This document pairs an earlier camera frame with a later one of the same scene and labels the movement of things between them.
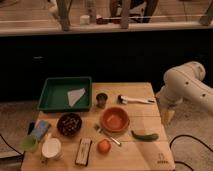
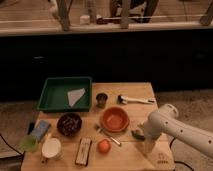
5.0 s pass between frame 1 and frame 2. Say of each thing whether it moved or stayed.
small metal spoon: stayed
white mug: stayed
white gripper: moved
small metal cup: stayed
